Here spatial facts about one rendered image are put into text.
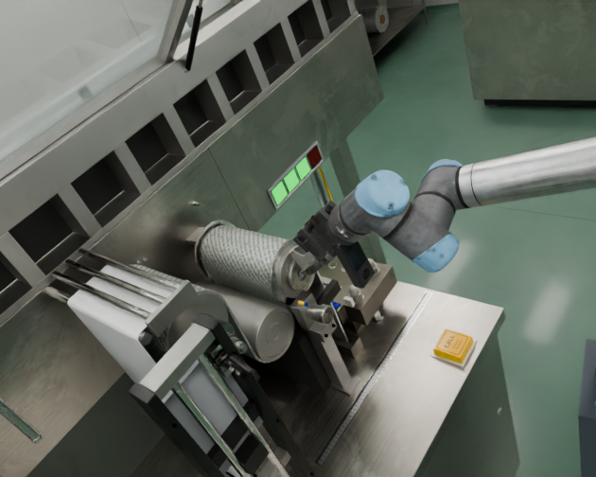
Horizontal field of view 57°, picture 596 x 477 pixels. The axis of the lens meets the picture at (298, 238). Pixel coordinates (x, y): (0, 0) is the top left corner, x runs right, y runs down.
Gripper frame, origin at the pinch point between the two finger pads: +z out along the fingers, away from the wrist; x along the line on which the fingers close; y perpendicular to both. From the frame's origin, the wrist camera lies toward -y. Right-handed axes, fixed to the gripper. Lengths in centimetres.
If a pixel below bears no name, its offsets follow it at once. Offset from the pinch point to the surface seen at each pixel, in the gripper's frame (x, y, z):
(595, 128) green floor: -249, -88, 92
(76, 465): 56, 8, 42
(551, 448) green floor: -45, -114, 60
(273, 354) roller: 16.1, -7.1, 11.6
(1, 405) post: 57, 23, -10
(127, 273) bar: 26.4, 26.2, 4.2
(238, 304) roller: 13.1, 5.7, 11.3
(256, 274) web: 7.3, 7.2, 6.5
